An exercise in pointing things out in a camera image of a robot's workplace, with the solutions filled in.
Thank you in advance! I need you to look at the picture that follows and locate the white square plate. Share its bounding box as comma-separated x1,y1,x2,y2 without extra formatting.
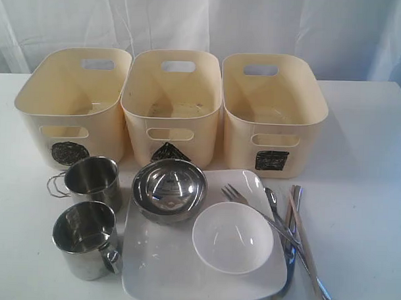
122,170,287,300

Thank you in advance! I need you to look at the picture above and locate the cream bin with square mark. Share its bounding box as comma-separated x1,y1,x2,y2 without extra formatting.
222,53,329,179

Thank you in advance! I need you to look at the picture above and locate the steel spoon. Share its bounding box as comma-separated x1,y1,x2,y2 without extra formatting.
264,185,333,300

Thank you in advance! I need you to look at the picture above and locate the steel knife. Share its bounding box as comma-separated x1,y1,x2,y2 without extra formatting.
279,185,302,297

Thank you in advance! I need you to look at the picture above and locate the stainless steel bowl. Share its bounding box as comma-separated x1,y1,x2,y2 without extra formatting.
131,158,208,224

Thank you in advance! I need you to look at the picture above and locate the wooden chopstick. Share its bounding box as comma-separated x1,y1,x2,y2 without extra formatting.
289,185,324,300
271,191,295,300

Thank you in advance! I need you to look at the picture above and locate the cream bin with triangle mark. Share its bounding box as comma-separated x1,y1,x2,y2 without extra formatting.
120,49,223,168

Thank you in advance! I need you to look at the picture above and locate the white curtain backdrop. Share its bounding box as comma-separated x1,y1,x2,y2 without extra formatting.
0,0,401,87

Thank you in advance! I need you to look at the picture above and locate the steel mug with wire handle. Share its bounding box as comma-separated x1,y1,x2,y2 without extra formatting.
46,156,123,213

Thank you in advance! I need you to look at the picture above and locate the small white bowl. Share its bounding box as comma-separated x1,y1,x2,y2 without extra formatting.
192,201,274,275

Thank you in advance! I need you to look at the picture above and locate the cream bin with circle mark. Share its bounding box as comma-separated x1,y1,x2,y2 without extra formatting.
14,48,132,170

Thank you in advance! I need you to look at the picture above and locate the small steel fork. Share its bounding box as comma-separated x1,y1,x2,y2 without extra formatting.
221,184,300,249

